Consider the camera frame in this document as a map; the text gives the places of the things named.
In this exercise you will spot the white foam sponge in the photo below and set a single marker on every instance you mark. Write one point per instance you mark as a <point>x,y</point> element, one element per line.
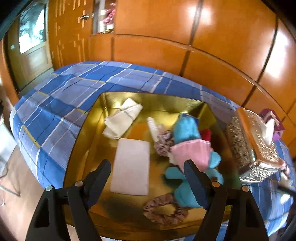
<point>130,172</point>

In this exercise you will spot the pink knitted hat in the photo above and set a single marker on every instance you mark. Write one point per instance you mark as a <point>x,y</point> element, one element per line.
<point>197,150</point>

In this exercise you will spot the purple cardboard box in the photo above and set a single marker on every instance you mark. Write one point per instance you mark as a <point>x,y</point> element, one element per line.
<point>273,128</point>

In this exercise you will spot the cream cloth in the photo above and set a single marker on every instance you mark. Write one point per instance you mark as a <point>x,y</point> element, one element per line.
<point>120,121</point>

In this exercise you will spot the blue plaid bed cover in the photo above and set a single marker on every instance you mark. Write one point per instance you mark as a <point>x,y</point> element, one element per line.
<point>59,124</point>

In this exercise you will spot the leopard print scrunchie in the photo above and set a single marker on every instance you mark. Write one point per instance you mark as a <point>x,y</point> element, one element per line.
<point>165,141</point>

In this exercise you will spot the wooden door with window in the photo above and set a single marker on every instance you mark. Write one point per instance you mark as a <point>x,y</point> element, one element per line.
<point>27,45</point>

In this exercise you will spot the brown satin scrunchie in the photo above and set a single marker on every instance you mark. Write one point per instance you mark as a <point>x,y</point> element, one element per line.
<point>164,210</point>

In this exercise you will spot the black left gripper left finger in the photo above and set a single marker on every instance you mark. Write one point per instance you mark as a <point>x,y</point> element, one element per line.
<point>49,222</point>

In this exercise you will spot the blue plush toy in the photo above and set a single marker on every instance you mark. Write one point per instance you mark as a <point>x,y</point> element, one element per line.
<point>186,129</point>

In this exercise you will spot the orange wooden wardrobe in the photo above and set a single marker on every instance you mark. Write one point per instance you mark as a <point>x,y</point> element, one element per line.
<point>240,49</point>

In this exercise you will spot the gold storage box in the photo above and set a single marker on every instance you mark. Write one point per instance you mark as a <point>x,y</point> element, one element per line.
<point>120,216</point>

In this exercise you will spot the silver ornate tissue box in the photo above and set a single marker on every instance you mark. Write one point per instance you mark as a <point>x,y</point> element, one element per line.
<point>255,160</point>

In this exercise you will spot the red knitted sock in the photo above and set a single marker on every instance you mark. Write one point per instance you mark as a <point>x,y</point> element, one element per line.
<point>206,134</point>

